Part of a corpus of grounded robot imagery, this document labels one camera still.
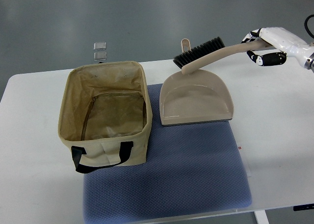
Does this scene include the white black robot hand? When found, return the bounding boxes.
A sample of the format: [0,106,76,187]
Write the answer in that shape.
[242,27,314,70]

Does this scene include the white paper with red mark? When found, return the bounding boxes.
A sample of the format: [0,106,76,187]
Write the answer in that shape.
[237,145,252,177]

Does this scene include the upper metal floor plate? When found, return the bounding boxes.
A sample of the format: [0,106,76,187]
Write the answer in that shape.
[94,42,106,51]

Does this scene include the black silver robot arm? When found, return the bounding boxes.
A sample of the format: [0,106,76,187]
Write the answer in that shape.
[304,14,314,72]

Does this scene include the yellow fabric bag black handle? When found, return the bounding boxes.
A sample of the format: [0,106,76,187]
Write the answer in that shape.
[58,61,153,173]

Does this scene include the beige plastic dustpan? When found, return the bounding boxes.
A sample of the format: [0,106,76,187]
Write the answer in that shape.
[159,38,235,127]

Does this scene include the black table control panel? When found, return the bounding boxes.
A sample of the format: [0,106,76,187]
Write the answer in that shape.
[293,204,314,211]

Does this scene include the beige hand broom black bristles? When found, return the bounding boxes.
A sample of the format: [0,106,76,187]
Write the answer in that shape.
[173,37,271,75]

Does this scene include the blue textured cushion mat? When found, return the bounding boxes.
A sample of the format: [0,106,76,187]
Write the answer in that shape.
[83,84,252,224]

